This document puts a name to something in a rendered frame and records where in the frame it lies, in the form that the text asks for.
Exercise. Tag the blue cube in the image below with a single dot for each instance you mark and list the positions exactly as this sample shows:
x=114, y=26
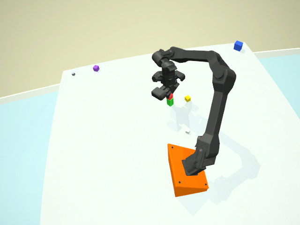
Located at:
x=238, y=46

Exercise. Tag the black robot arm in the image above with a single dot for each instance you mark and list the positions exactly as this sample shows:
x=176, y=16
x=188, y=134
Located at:
x=207, y=146

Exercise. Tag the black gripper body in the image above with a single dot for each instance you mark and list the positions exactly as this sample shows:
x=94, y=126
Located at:
x=168, y=82

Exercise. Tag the small purple block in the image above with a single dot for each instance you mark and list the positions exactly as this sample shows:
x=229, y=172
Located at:
x=96, y=68

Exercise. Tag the small yellow block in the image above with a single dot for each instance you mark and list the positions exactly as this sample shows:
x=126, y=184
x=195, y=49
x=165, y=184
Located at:
x=187, y=98

